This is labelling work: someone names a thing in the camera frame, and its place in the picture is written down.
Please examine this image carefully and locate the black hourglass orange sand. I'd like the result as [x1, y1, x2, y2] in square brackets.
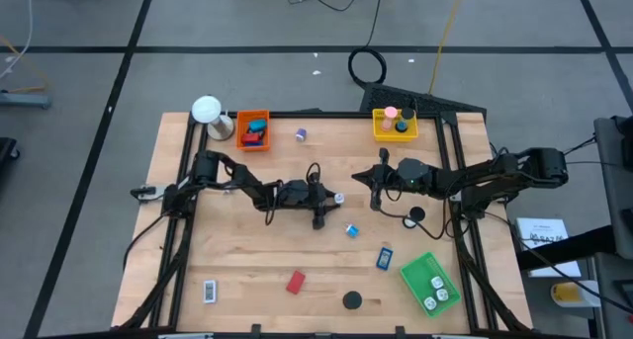
[341, 290, 364, 311]

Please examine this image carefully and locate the black hourglass blue sand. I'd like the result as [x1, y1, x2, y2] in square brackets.
[394, 107, 416, 134]

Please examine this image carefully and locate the black aluminium table frame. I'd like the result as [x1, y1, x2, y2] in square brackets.
[116, 110, 534, 333]

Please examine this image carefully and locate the black coiled cable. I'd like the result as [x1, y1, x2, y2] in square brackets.
[347, 0, 389, 89]

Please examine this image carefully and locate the yellow and white roll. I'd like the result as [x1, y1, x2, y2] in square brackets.
[550, 279, 603, 309]

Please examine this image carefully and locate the black hourglass white sand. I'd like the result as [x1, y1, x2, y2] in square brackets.
[402, 206, 427, 230]

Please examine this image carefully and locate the grey cabinet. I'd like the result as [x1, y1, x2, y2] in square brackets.
[592, 115, 633, 261]

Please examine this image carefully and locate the grey table foot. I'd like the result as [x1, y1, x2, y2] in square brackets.
[0, 91, 53, 110]

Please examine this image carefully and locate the orange plastic basket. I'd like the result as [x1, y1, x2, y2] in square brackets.
[235, 109, 272, 153]

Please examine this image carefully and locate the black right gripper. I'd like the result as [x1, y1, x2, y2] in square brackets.
[351, 147, 403, 212]

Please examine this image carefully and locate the white booklet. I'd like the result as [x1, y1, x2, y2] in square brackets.
[515, 216, 584, 280]

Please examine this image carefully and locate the white light bulb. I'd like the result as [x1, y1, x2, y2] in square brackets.
[191, 95, 236, 142]

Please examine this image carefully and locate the yellow hanging cable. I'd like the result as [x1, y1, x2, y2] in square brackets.
[427, 0, 468, 95]

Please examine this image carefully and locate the black caster wheel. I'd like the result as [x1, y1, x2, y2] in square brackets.
[0, 135, 22, 175]

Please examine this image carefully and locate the green plastic basket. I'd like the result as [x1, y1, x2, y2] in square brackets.
[399, 250, 463, 320]

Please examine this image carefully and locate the blue digital display device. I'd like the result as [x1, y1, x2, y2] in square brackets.
[375, 246, 395, 272]

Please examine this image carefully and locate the white digital display device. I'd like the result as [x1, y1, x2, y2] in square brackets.
[202, 279, 219, 305]

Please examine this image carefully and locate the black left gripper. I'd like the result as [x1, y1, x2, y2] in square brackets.
[306, 175, 343, 231]

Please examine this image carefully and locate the yellow plastic basket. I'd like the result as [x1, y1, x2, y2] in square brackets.
[371, 107, 420, 143]

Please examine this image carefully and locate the pink hourglass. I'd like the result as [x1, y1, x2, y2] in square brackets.
[380, 105, 400, 132]

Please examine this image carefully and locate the black metal bar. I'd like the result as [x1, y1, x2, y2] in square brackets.
[517, 223, 619, 272]

